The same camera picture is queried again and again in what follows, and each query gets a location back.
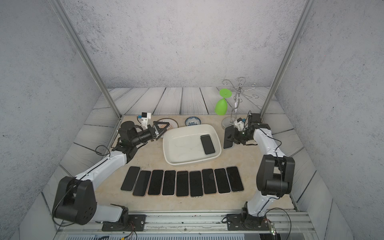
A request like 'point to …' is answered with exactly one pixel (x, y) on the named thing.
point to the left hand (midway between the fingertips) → (169, 128)
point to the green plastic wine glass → (221, 106)
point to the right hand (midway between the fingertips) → (227, 137)
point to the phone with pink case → (209, 181)
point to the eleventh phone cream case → (229, 137)
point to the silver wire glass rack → (238, 91)
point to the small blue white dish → (192, 121)
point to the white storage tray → (182, 144)
